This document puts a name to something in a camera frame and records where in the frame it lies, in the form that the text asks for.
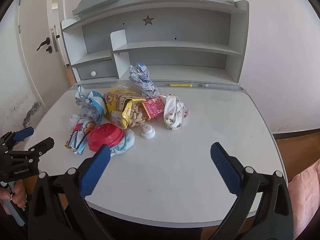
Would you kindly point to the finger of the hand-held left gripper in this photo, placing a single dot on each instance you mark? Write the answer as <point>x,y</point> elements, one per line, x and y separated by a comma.
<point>42,145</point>
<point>23,133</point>

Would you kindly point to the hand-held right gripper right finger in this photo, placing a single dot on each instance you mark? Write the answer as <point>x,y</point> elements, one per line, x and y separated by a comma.
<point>225,170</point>

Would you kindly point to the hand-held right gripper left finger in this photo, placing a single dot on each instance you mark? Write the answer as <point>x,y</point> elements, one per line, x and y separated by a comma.
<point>97,170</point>

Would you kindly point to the red plastic lid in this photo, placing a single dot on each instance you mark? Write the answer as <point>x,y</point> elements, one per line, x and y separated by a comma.
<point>105,136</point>

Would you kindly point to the colourful cartoon packet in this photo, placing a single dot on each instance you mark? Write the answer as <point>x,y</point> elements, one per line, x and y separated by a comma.
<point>80,135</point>

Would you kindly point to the white blue cloth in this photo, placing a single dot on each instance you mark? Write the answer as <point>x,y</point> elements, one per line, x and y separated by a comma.
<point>125,142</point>

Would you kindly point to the small white ball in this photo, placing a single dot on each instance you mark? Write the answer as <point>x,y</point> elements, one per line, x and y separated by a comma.
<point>73,120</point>

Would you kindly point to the white bottle cap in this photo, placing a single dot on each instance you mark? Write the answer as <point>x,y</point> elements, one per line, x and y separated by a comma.
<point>147,131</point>

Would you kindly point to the blue white wrapper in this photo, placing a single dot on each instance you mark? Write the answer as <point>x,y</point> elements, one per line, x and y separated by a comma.
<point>142,80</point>
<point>91,102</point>

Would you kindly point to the yellow puffed snack bag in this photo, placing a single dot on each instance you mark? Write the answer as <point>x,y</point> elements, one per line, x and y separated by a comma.
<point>125,107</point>

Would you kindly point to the small pink box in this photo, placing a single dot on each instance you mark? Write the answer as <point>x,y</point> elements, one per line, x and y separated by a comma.
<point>153,107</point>

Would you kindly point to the person's left hand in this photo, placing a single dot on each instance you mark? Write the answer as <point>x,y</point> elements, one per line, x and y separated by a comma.
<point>17,195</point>

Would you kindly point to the white door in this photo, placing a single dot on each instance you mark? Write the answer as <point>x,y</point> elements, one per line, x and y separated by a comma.
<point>32,62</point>

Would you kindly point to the pink blanket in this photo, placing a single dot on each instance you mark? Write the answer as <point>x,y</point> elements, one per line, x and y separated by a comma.
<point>307,195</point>

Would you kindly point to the black keyhole cover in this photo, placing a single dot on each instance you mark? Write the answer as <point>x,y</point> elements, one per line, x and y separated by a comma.
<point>49,50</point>

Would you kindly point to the grey drawer with white knob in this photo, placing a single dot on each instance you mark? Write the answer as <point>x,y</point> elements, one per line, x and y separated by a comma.
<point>100,70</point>

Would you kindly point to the yellow marker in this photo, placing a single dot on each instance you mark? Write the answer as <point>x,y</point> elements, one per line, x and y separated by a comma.
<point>181,85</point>

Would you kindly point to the grey white desk hutch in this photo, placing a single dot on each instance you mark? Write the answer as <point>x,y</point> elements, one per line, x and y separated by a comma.
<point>175,52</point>

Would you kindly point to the grey ledge board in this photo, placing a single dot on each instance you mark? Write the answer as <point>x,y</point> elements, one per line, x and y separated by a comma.
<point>95,3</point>

